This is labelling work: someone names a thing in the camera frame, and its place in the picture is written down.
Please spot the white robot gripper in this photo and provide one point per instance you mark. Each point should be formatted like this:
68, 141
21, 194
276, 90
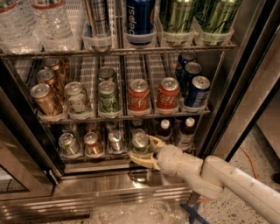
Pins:
170, 159

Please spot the green can bottom shelf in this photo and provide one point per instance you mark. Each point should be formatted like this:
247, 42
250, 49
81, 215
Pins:
140, 143

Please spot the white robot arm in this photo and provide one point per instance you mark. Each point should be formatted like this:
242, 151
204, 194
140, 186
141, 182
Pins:
207, 177

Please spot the silver white can bottom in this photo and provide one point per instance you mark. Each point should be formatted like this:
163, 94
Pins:
116, 140

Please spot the left coca cola can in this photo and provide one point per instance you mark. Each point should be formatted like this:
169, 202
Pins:
139, 93

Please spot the coca cola can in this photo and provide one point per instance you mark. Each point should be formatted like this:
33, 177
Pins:
139, 93
167, 93

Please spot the orange can bottom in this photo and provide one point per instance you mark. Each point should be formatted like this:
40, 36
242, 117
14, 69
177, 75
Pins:
92, 144

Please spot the right coca cola can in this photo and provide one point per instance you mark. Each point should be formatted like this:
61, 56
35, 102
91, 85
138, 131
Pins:
167, 93

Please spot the front green can middle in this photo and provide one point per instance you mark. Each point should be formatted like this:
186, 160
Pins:
107, 97

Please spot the front blue pepsi can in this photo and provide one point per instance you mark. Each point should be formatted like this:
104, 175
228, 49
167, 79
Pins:
198, 92

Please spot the blue pepsi can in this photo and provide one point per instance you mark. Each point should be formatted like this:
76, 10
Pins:
183, 59
190, 70
139, 21
198, 92

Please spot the silver green can bottom left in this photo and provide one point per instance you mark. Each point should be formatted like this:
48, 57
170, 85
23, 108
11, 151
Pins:
68, 144

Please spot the white green can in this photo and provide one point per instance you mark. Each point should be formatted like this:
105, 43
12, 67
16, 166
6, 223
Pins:
77, 98

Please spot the rear green can middle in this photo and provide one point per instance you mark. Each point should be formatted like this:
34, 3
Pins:
106, 73

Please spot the middle blue pepsi can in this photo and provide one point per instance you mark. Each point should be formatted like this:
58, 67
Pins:
190, 70

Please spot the stainless steel fridge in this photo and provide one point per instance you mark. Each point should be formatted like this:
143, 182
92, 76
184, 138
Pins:
81, 184

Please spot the rear blue pepsi can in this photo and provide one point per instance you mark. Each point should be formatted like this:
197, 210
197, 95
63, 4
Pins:
183, 59

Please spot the front gold can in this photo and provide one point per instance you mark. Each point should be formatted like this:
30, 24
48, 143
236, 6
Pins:
46, 100

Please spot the gold can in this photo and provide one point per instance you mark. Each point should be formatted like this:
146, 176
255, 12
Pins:
46, 100
50, 78
61, 66

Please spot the blue pepsi can top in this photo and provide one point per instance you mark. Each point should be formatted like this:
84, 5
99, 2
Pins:
139, 21

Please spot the fridge door right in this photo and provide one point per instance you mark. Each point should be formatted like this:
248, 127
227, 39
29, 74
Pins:
246, 80

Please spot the fridge door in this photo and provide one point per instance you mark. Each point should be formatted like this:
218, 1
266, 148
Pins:
22, 176
246, 80

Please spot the middle gold can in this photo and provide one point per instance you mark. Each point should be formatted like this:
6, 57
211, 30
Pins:
50, 78

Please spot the fridge door left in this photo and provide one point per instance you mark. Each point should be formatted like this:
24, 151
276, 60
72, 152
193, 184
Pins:
22, 176

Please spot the rear gold can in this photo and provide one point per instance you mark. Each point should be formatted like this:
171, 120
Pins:
61, 66

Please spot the green can top left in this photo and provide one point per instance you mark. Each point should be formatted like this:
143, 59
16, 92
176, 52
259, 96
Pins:
176, 16

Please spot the green can top right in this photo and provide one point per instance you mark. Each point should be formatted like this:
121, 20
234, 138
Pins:
216, 16

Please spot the plaid tall can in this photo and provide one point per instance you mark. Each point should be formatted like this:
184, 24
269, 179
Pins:
99, 18

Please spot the left brown bottle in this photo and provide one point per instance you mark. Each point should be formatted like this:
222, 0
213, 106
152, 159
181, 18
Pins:
164, 131

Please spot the brown bottle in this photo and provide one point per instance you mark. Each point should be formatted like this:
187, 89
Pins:
164, 131
184, 136

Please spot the right brown bottle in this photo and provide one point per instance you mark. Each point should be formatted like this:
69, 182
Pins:
184, 136

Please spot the clear plastic bag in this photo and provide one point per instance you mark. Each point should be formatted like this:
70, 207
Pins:
144, 212

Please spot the blue tape on floor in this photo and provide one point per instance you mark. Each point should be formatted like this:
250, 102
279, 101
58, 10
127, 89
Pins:
194, 216

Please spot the water bottle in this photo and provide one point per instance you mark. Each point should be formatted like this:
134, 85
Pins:
16, 37
54, 28

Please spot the left water bottle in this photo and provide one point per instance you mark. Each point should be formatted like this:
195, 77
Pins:
16, 37

